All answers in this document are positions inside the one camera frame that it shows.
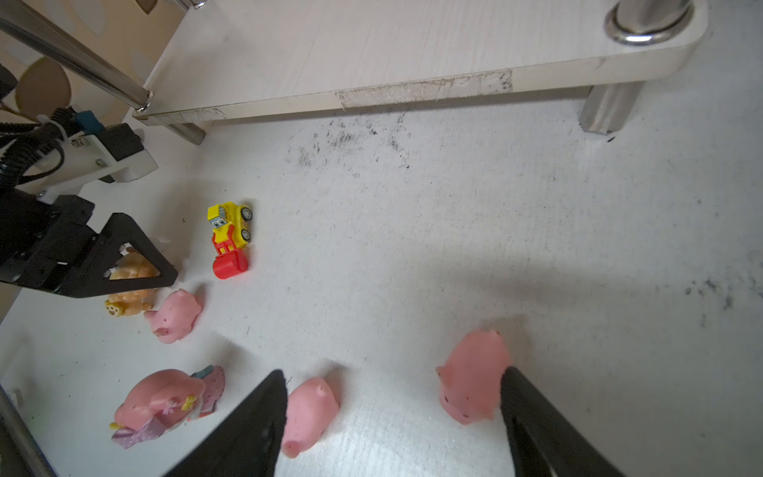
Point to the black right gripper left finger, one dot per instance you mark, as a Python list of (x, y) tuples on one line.
[(247, 442)]

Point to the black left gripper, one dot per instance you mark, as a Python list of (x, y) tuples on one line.
[(50, 247)]

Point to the white two-tier shelf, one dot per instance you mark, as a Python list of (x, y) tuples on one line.
[(239, 59)]

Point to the yellow red toy car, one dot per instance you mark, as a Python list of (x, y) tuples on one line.
[(231, 236)]

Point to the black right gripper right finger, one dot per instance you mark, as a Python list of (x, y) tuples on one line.
[(542, 441)]

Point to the large pink pig toy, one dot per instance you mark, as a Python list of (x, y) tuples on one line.
[(165, 400)]

